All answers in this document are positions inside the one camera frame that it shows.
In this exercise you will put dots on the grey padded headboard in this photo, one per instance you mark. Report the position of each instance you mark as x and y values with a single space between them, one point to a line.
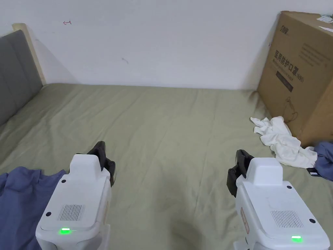
15 75

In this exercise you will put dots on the white crumpled cloth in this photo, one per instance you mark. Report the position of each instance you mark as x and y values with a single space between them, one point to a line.
281 140

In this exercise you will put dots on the large brown cardboard carton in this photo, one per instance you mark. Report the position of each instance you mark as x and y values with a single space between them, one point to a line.
299 73

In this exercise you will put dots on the bed with pale green sheet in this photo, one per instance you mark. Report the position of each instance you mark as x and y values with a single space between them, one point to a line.
166 130

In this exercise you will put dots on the blue garment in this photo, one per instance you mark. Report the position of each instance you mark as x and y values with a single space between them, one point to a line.
18 205
325 158

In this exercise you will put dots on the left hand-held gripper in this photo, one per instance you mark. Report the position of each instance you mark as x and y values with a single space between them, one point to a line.
78 198

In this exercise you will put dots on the small black flat object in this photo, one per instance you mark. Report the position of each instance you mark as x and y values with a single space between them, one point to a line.
313 172

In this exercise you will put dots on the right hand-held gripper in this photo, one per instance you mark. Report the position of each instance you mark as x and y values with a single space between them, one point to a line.
273 208

